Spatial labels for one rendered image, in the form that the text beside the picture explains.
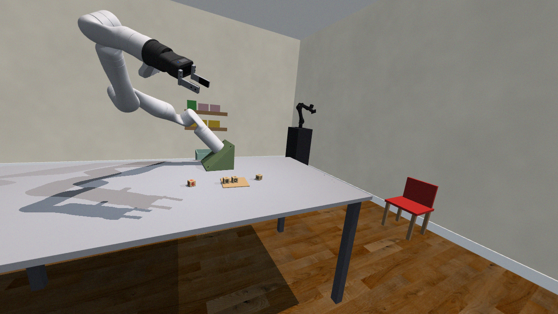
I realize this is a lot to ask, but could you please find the tan flat mat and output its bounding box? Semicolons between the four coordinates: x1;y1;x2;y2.
221;177;250;188

